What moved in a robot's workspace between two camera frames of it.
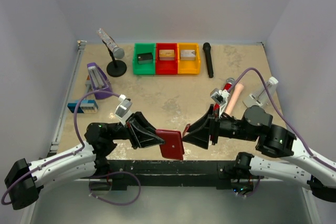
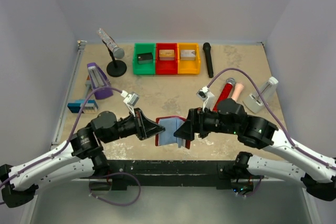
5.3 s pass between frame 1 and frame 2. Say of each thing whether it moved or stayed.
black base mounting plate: stayed
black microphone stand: stayed
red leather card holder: moved
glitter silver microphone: stayed
